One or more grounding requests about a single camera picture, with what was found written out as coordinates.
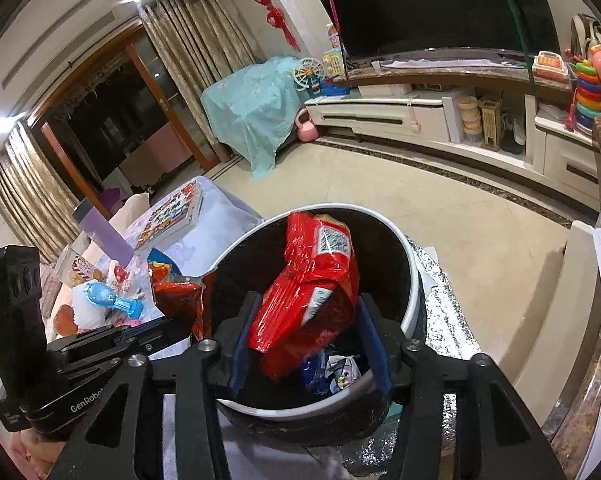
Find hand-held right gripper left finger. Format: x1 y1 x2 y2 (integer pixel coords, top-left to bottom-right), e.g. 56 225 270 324
48 291 262 480

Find blue yellow snack wrapper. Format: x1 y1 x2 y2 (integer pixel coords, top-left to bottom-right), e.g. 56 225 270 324
147 247 179 283

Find green hula hoop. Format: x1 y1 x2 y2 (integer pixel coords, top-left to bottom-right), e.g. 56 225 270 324
485 0 537 96

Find teal floral cover cloth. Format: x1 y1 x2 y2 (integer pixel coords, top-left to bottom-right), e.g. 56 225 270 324
200 56 307 181

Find white and red plastic bag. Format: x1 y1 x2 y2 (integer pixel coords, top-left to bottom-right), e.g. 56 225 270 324
73 259 154 333

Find ferris wheel toy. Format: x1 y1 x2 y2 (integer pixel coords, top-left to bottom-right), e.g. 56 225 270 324
290 56 327 102

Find blue toy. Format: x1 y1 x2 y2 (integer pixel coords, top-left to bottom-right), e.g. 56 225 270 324
319 80 352 99

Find purple box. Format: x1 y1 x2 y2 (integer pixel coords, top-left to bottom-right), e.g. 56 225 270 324
102 186 125 217

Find beige striped curtain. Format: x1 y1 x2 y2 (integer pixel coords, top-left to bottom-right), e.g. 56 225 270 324
138 0 259 162
0 122 82 267

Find cream side cabinet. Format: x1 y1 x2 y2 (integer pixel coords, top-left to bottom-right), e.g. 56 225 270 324
501 219 601 480

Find yellow wooden box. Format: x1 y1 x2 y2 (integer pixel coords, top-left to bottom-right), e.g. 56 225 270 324
481 97 504 151

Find red snack bag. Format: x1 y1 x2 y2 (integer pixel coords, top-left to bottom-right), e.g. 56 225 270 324
248 211 362 382

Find yellow stacked containers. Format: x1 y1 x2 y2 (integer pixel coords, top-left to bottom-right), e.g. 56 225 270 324
457 95 484 137

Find wooden framed glass door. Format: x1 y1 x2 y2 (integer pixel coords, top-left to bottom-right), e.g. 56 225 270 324
28 24 222 202

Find black bin with white rim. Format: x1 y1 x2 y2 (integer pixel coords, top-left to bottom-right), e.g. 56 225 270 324
208 202 427 450

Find pink kettlebell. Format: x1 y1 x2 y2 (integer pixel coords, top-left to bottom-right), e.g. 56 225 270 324
294 109 320 144

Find white television cabinet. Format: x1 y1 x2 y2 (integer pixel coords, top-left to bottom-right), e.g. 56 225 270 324
305 49 601 213

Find clear snack tub striped label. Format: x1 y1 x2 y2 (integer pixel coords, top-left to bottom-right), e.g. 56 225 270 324
54 246 102 287

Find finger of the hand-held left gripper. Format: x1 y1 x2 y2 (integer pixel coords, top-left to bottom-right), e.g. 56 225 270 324
48 316 192 357
63 336 182 377

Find colourful toy house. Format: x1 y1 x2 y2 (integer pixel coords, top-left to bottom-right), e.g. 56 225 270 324
323 25 349 82

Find pink cloth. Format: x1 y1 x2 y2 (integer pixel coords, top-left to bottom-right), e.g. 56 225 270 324
119 124 192 182

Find red apple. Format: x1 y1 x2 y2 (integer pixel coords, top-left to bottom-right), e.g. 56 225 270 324
54 305 80 337

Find black television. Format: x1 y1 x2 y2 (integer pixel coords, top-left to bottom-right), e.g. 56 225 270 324
305 0 562 60

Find white printed wrapper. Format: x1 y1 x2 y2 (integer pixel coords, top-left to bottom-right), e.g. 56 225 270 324
325 354 362 387

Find silver foil mat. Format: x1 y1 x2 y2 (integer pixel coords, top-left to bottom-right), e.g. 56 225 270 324
341 240 482 477

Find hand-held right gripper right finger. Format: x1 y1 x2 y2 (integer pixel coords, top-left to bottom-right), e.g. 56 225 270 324
355 294 566 480

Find patterned tote bag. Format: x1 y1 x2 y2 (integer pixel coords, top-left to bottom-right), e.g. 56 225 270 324
569 14 601 62

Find rainbow stacking ring toy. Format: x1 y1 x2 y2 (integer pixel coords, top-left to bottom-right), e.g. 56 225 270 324
567 59 601 137

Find orange snack bag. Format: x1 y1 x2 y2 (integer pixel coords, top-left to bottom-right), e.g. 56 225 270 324
149 267 218 343

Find toy cash register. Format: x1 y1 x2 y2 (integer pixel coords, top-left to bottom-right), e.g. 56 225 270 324
533 51 564 81

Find pink cabinet strap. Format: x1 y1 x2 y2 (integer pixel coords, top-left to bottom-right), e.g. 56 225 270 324
405 97 422 134

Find colourful cover picture book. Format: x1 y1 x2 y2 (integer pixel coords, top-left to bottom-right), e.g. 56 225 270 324
133 181 204 248

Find purple bottle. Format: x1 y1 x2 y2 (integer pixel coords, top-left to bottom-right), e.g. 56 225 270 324
72 197 137 267

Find lilac patterned tablecloth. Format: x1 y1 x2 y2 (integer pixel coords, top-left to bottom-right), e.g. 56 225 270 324
38 177 341 480

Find pink hula hoop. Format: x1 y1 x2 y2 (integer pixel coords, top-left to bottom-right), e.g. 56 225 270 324
317 0 354 87

